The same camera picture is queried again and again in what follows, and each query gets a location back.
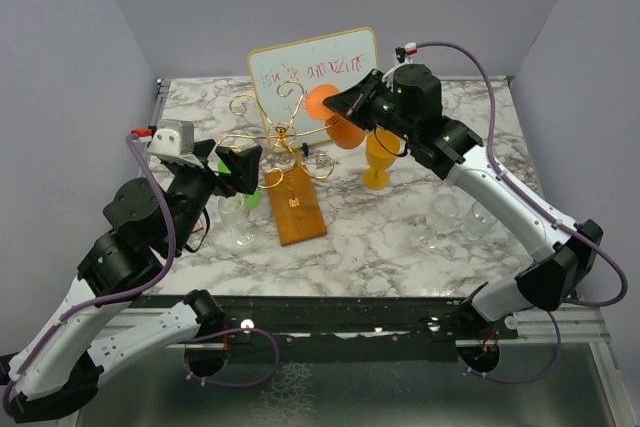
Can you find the orange plastic wine glass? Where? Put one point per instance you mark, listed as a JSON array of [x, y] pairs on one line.
[[344, 134]]

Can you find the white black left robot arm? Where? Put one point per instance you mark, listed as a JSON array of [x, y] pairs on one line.
[[62, 369]]

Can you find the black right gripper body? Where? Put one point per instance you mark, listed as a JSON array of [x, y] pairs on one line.
[[382, 114]]

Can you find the clear wine glass left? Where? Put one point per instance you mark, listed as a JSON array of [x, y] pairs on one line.
[[234, 213]]

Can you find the clear wine glass middle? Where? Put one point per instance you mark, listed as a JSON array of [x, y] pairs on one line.
[[441, 216]]

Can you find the gold wire wine glass rack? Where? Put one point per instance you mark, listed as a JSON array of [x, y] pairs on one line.
[[279, 137]]

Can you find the black mounting rail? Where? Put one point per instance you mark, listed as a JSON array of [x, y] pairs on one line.
[[350, 329]]

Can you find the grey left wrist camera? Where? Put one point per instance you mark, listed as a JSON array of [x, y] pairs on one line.
[[172, 138]]

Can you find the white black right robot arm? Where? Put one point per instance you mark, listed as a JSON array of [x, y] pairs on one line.
[[561, 248]]

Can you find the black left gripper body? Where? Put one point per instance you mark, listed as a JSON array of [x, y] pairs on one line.
[[196, 185]]

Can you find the clear wine glass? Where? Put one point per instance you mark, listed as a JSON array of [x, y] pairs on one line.
[[441, 216], [478, 222], [234, 213]]

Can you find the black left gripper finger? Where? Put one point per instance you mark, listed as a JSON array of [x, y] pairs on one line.
[[243, 168], [200, 152]]

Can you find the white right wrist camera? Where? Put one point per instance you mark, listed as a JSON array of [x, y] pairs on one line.
[[404, 56]]

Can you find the wooden rack base board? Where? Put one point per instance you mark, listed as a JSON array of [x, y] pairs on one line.
[[297, 207]]

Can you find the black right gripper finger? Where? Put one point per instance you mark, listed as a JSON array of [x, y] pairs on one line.
[[358, 118], [348, 102]]

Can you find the yellow framed whiteboard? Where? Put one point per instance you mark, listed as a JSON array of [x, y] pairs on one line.
[[284, 75]]

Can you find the yellow plastic wine glass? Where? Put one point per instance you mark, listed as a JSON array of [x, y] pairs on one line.
[[382, 149]]

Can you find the green plastic wine glass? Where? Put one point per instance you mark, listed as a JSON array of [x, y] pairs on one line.
[[253, 200]]

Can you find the clear wine glass right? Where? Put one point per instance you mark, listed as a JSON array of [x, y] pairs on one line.
[[478, 222]]

